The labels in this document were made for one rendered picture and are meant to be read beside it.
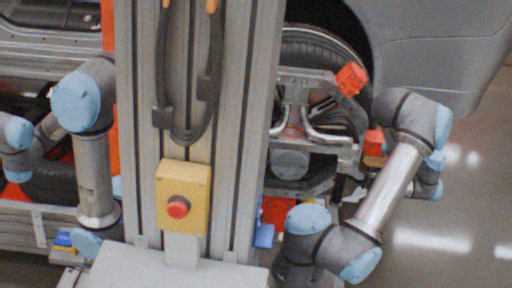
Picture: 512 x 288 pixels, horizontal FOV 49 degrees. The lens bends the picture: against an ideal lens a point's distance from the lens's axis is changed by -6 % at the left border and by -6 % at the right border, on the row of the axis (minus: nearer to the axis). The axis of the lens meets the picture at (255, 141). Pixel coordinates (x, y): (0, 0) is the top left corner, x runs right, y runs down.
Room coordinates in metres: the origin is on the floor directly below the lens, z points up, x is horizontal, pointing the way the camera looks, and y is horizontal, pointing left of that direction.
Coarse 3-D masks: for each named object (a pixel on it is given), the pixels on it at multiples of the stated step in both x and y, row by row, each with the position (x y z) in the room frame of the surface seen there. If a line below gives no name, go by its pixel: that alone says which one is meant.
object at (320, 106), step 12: (276, 84) 1.87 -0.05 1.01; (276, 96) 1.85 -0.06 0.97; (276, 108) 1.87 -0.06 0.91; (312, 108) 1.86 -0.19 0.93; (324, 108) 1.86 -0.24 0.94; (276, 120) 1.89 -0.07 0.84; (300, 120) 1.90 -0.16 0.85; (336, 132) 2.00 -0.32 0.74; (348, 132) 1.90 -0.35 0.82; (312, 156) 1.95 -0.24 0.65; (324, 156) 1.91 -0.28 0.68; (312, 168) 1.87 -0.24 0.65; (324, 168) 1.84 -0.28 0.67
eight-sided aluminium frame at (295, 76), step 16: (288, 80) 1.75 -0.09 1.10; (320, 80) 1.75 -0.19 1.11; (336, 96) 1.76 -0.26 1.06; (352, 96) 1.81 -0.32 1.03; (352, 112) 1.76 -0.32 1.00; (320, 176) 1.80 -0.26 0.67; (272, 192) 1.75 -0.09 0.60; (288, 192) 1.75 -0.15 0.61; (304, 192) 1.75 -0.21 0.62; (320, 192) 1.76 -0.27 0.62
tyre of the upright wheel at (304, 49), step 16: (288, 32) 1.96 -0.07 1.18; (304, 32) 1.98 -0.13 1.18; (320, 32) 2.01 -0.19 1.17; (288, 48) 1.84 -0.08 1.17; (304, 48) 1.85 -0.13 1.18; (320, 48) 1.87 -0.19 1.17; (336, 48) 1.94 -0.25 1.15; (352, 48) 2.05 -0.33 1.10; (288, 64) 1.83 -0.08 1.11; (304, 64) 1.84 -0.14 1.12; (320, 64) 1.84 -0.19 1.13; (336, 64) 1.84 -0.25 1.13; (368, 80) 1.94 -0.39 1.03; (368, 96) 1.84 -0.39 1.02; (368, 112) 1.84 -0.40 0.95; (368, 128) 1.84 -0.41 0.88
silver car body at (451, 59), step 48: (0, 0) 2.83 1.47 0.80; (48, 0) 2.85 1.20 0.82; (96, 0) 2.88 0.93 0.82; (384, 0) 2.18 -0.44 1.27; (432, 0) 2.18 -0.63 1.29; (480, 0) 2.19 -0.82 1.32; (0, 48) 2.14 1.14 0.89; (48, 48) 2.15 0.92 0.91; (96, 48) 2.17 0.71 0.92; (384, 48) 2.18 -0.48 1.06; (432, 48) 2.18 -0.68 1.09; (480, 48) 2.19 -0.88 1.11; (432, 96) 2.18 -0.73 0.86; (480, 96) 2.24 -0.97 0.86
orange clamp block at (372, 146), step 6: (372, 132) 1.82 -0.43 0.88; (378, 132) 1.82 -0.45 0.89; (366, 138) 1.77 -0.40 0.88; (372, 138) 1.78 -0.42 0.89; (378, 138) 1.78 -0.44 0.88; (366, 144) 1.76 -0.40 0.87; (372, 144) 1.76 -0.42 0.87; (378, 144) 1.76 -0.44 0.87; (366, 150) 1.76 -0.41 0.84; (372, 150) 1.76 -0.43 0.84; (378, 150) 1.76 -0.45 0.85; (378, 156) 1.76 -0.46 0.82
